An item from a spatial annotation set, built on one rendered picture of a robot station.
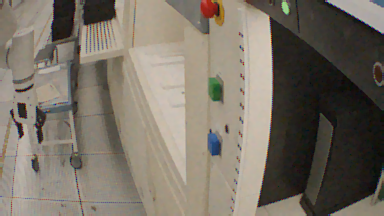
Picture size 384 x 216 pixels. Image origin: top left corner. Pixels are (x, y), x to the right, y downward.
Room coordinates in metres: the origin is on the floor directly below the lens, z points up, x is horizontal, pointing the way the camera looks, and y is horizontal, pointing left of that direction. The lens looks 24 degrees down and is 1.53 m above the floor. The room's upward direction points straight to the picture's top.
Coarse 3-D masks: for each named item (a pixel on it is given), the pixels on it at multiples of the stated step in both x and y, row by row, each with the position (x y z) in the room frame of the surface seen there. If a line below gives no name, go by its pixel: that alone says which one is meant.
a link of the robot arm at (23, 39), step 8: (16, 32) 0.96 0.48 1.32; (24, 32) 0.94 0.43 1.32; (32, 32) 0.96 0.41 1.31; (16, 40) 0.92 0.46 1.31; (24, 40) 0.93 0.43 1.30; (32, 40) 0.96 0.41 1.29; (16, 48) 0.92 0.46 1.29; (24, 48) 0.93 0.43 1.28; (32, 48) 0.96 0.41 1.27; (8, 56) 0.94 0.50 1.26; (16, 56) 0.93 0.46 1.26; (24, 56) 0.93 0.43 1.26; (32, 56) 0.96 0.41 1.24; (8, 64) 0.94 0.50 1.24; (16, 64) 0.92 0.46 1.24; (24, 64) 0.93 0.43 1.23; (32, 64) 0.96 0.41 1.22; (16, 72) 0.93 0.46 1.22; (24, 72) 0.93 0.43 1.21; (32, 72) 0.96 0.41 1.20; (16, 80) 0.93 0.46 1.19
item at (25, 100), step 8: (32, 88) 0.95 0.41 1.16; (16, 96) 0.94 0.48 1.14; (24, 96) 0.94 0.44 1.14; (32, 96) 0.94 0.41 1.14; (16, 104) 0.94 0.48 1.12; (24, 104) 0.94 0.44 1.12; (32, 104) 0.94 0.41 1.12; (16, 112) 0.95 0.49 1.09; (24, 112) 0.94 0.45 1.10; (32, 112) 0.93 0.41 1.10; (16, 120) 0.95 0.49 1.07; (24, 120) 0.94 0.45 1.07; (32, 120) 0.93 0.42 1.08
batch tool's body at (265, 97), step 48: (240, 0) 0.69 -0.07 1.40; (288, 0) 0.50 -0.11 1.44; (288, 48) 0.89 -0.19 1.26; (336, 48) 0.38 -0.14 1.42; (240, 96) 0.68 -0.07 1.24; (288, 96) 0.89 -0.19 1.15; (336, 96) 0.86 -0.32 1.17; (240, 144) 0.68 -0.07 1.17; (288, 144) 0.90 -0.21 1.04; (336, 144) 0.77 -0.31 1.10; (240, 192) 0.67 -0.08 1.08; (288, 192) 0.90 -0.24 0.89; (336, 192) 0.78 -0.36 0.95
